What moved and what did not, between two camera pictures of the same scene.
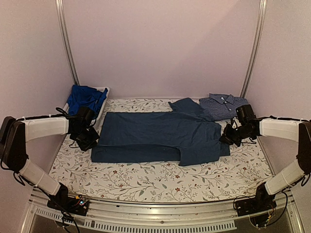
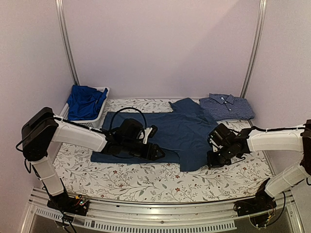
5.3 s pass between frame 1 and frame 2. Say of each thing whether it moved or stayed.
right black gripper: moved
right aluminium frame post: stayed
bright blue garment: stayed
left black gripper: moved
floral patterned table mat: stayed
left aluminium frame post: stayed
